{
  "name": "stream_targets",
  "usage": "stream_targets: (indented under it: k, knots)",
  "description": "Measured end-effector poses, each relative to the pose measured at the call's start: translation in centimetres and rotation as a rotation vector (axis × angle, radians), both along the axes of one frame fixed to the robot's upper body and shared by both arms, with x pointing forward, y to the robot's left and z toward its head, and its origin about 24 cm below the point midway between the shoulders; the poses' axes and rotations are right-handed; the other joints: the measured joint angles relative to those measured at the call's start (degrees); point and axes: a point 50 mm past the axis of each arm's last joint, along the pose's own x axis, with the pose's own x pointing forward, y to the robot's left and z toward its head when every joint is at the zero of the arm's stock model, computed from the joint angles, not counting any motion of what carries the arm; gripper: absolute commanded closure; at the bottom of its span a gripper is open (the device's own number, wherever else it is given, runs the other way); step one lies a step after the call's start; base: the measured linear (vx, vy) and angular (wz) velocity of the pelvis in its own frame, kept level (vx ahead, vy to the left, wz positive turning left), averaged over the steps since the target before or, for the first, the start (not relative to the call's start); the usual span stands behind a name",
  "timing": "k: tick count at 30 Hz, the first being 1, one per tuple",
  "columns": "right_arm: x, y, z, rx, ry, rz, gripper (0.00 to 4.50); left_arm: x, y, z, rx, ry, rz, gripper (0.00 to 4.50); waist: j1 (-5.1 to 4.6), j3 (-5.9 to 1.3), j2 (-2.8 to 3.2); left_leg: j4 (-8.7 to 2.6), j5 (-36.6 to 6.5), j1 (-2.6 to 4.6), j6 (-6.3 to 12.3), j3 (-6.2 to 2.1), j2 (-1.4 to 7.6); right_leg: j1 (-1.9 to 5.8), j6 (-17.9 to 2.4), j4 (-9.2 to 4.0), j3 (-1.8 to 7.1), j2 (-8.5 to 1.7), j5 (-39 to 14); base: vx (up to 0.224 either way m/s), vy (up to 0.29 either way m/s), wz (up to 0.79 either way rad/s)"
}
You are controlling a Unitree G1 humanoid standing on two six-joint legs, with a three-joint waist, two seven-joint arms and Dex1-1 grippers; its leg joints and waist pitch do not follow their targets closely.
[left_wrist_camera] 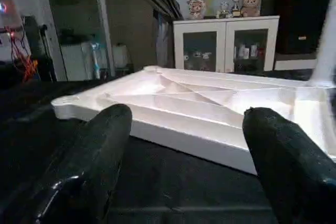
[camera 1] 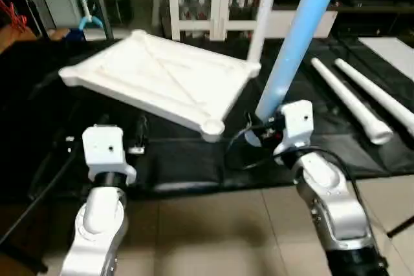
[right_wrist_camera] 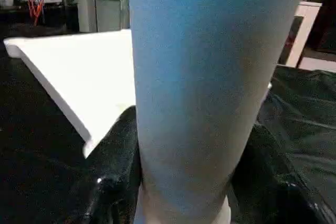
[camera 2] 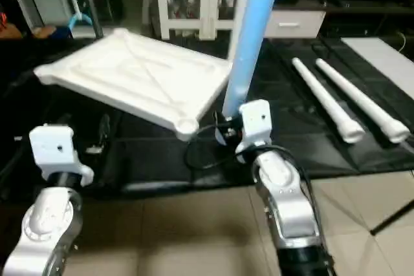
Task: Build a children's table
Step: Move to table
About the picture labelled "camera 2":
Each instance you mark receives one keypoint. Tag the white plastic table top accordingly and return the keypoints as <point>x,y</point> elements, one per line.
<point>129,75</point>

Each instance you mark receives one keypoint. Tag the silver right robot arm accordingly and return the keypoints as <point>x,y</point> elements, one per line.
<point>288,205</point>

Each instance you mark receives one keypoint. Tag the black work mat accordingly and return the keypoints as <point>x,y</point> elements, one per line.
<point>65,153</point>

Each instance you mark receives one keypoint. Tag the blue plastic bag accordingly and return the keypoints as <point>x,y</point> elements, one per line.
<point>59,31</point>

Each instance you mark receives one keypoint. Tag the white drawer unit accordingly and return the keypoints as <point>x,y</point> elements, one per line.
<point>294,25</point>

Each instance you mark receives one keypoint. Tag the white glass-door cabinet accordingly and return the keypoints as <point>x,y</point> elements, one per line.
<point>194,1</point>

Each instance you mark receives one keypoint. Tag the white flat board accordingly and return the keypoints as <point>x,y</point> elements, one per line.
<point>381,56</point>

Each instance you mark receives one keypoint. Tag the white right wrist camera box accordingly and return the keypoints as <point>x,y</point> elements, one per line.
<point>255,124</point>

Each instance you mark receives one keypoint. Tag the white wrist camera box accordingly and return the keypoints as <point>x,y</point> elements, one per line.
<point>255,124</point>
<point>55,150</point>

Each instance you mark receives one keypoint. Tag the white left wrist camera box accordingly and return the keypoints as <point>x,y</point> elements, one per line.
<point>55,150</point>

